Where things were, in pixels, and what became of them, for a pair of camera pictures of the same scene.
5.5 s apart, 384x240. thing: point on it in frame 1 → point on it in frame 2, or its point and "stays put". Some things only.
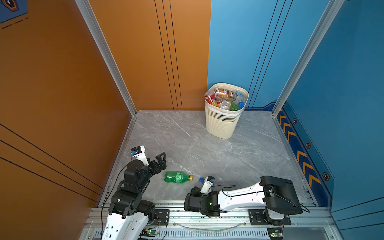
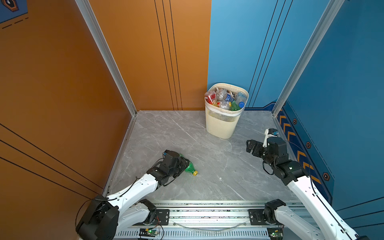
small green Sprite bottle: x=234 y=107 stays put
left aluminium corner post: x=86 y=8 stays put
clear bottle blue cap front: x=200 y=183 → x=222 y=94
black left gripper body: x=151 y=169 → x=181 y=165
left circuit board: x=147 y=232 stays put
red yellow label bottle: x=210 y=97 stays put
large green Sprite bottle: x=177 y=177 → x=190 y=167
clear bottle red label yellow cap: x=224 y=104 stays put
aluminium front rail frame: x=311 y=220 stays put
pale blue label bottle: x=239 y=97 stays put
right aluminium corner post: x=330 y=12 stays put
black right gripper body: x=194 y=193 → x=261 y=152
